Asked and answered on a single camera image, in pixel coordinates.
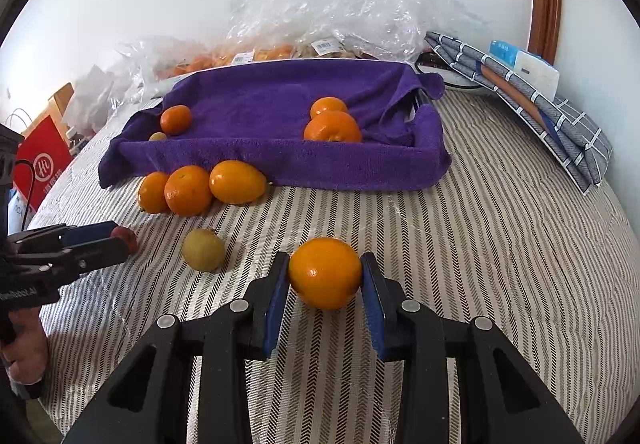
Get large orange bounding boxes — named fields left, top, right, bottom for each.
left=303, top=111, right=362, bottom=143

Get person's left hand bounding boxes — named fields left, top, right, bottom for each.
left=1, top=308, right=49, bottom=386

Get clear plastic bags pile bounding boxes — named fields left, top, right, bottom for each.
left=111, top=0, right=487, bottom=90

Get orange end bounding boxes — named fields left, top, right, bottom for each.
left=309, top=97, right=348, bottom=119

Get green-yellow fruit front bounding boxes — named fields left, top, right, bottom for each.
left=181, top=229, right=226, bottom=272

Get blue white tissue pack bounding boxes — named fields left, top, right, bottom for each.
left=489, top=40, right=560, bottom=99

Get grey checked folded cloth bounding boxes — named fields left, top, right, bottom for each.
left=425, top=32, right=613, bottom=193

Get purple towel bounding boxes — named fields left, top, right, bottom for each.
left=98, top=59, right=451, bottom=192

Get red paper bag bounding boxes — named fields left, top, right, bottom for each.
left=14, top=116, right=72, bottom=211

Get bagged oranges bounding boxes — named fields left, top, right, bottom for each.
left=155, top=38, right=360, bottom=79

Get striped quilted table cover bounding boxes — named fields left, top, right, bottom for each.
left=34, top=91, right=639, bottom=443

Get white plastic bag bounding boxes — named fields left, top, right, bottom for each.
left=62, top=65, right=130, bottom=133

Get cardboard box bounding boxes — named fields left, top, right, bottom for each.
left=22, top=82, right=74, bottom=140

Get small orange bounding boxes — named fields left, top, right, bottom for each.
left=138, top=171, right=169, bottom=215

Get orange front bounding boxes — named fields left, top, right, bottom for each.
left=288, top=237, right=362, bottom=311

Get small red fruit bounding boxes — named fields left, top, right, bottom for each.
left=111, top=225, right=138, bottom=255

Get small green fruit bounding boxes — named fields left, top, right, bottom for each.
left=149, top=132, right=168, bottom=141

